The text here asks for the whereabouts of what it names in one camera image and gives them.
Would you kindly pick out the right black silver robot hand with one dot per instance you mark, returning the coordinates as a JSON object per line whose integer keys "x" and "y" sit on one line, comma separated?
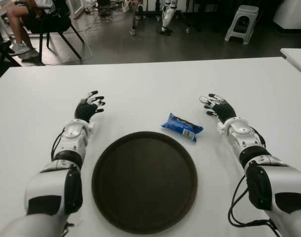
{"x": 224, "y": 109}

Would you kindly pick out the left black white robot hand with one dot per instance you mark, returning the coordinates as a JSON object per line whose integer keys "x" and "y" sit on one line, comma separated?
{"x": 84, "y": 111}

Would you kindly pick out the blue Oreo cookie packet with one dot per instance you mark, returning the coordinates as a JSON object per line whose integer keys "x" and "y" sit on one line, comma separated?
{"x": 176, "y": 123}

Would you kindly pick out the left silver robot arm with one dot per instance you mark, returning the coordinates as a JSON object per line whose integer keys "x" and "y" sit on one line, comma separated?
{"x": 71, "y": 138}

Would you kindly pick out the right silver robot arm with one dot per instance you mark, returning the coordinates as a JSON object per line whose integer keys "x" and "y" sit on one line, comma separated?
{"x": 276, "y": 180}

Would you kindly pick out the white side table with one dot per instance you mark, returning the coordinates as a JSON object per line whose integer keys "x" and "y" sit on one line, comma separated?
{"x": 298, "y": 56}

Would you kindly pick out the black office chair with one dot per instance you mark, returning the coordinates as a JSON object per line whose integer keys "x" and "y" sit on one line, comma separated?
{"x": 59, "y": 23}

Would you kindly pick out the round dark brown tray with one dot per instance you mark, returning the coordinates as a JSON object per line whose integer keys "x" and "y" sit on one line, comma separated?
{"x": 144, "y": 182}

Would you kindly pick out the grey plastic stool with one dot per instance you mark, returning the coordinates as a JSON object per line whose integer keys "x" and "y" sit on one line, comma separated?
{"x": 246, "y": 10}

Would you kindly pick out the white framed panel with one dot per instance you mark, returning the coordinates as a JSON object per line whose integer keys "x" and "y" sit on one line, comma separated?
{"x": 77, "y": 7}

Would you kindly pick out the white humanoid robot leg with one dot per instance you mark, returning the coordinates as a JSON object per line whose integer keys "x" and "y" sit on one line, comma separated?
{"x": 166, "y": 17}

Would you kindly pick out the white bag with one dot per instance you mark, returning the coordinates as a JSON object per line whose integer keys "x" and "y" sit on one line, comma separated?
{"x": 125, "y": 6}

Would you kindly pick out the seated person with bare legs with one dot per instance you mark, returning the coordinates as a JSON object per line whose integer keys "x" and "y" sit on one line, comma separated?
{"x": 16, "y": 19}

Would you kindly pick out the white cabinet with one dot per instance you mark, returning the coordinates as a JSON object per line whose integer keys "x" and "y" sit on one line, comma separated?
{"x": 293, "y": 12}

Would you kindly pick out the black wheeled metal frame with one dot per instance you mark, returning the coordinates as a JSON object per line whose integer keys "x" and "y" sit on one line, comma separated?
{"x": 133, "y": 19}

